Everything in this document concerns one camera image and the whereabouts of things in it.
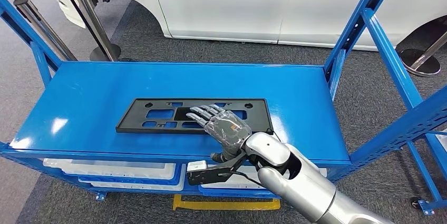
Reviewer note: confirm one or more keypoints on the chrome stanchion pole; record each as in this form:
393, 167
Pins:
42, 25
104, 53
419, 63

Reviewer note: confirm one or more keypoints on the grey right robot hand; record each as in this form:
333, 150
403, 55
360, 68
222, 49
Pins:
227, 130

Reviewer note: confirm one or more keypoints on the black plastic plate part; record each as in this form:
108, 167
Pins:
136, 121

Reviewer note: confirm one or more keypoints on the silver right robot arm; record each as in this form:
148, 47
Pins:
303, 187

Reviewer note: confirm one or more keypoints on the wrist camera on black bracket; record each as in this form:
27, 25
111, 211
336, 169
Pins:
206, 177

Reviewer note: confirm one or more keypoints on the white car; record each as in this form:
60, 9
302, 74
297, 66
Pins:
227, 9

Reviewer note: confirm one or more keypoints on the white plastic bin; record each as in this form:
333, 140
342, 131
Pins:
104, 168
230, 182
139, 187

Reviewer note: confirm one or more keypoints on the blue metal shelf rack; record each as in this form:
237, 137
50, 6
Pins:
87, 93

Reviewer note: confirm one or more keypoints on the black barrier belt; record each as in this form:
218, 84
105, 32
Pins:
78, 12

